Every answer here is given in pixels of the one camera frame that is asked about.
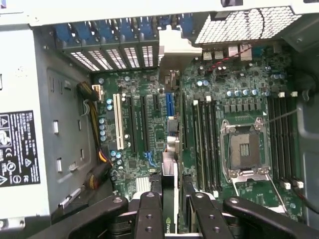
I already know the thin wire locking lever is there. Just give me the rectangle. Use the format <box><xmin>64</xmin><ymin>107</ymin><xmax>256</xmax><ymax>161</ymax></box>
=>
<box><xmin>263</xmin><ymin>109</ymin><xmax>300</xmax><ymax>124</ymax></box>

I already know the blue expansion slot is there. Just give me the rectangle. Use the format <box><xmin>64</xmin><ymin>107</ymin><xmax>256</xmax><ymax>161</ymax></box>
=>
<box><xmin>165</xmin><ymin>93</ymin><xmax>175</xmax><ymax>118</ymax></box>

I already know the CPU socket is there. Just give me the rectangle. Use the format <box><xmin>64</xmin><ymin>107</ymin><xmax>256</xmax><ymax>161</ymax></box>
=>
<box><xmin>220</xmin><ymin>119</ymin><xmax>272</xmax><ymax>179</ymax></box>

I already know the silver power supply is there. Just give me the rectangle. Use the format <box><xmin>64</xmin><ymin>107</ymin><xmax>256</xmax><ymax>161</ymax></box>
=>
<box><xmin>0</xmin><ymin>23</ymin><xmax>98</xmax><ymax>220</ymax></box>

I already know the silver chipset heatsink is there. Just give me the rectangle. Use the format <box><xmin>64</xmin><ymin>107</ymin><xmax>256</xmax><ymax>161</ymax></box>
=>
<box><xmin>135</xmin><ymin>176</ymin><xmax>151</xmax><ymax>193</ymax></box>

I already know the yellow black power cable bundle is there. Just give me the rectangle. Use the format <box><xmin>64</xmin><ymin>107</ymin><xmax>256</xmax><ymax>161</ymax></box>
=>
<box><xmin>76</xmin><ymin>81</ymin><xmax>114</xmax><ymax>190</ymax></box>

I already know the white expansion slot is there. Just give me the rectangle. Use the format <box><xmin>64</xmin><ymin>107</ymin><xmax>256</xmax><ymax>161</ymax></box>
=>
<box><xmin>113</xmin><ymin>93</ymin><xmax>125</xmax><ymax>151</ymax></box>

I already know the black RAM slot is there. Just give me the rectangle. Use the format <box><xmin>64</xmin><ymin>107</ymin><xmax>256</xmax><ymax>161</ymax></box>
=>
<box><xmin>274</xmin><ymin>95</ymin><xmax>291</xmax><ymax>190</ymax></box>
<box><xmin>281</xmin><ymin>94</ymin><xmax>298</xmax><ymax>189</ymax></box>
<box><xmin>199</xmin><ymin>98</ymin><xmax>210</xmax><ymax>192</ymax></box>
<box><xmin>267</xmin><ymin>96</ymin><xmax>284</xmax><ymax>190</ymax></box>
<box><xmin>288</xmin><ymin>94</ymin><xmax>305</xmax><ymax>189</ymax></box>
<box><xmin>211</xmin><ymin>97</ymin><xmax>224</xmax><ymax>193</ymax></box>
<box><xmin>205</xmin><ymin>97</ymin><xmax>217</xmax><ymax>193</ymax></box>

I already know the perforated metal slot cover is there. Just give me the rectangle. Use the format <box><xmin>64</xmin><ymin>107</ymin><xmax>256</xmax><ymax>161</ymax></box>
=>
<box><xmin>104</xmin><ymin>48</ymin><xmax>128</xmax><ymax>70</ymax></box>
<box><xmin>141</xmin><ymin>45</ymin><xmax>155</xmax><ymax>68</ymax></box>
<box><xmin>87</xmin><ymin>49</ymin><xmax>111</xmax><ymax>72</ymax></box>
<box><xmin>123</xmin><ymin>46</ymin><xmax>141</xmax><ymax>69</ymax></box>
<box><xmin>69</xmin><ymin>51</ymin><xmax>92</xmax><ymax>73</ymax></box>

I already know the thin red black wire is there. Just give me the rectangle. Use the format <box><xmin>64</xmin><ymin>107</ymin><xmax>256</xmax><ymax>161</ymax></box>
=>
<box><xmin>203</xmin><ymin>46</ymin><xmax>253</xmax><ymax>73</ymax></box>

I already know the long black expansion slot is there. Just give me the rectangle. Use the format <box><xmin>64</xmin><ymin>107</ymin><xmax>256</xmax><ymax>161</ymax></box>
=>
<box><xmin>182</xmin><ymin>93</ymin><xmax>189</xmax><ymax>150</ymax></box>
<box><xmin>140</xmin><ymin>95</ymin><xmax>151</xmax><ymax>153</ymax></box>
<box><xmin>126</xmin><ymin>95</ymin><xmax>137</xmax><ymax>154</ymax></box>

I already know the open black PC case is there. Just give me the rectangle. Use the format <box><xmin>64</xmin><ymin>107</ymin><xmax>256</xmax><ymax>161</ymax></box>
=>
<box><xmin>0</xmin><ymin>0</ymin><xmax>319</xmax><ymax>239</ymax></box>

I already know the metal socket cover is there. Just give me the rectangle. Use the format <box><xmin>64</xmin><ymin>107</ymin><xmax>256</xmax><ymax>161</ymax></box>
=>
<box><xmin>228</xmin><ymin>168</ymin><xmax>273</xmax><ymax>184</ymax></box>

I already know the thick black cable loop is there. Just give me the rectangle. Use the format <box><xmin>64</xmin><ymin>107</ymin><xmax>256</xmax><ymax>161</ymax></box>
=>
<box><xmin>291</xmin><ymin>69</ymin><xmax>319</xmax><ymax>102</ymax></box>

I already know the green motherboard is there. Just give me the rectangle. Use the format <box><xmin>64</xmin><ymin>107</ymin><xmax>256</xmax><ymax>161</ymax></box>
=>
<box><xmin>91</xmin><ymin>44</ymin><xmax>308</xmax><ymax>225</ymax></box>

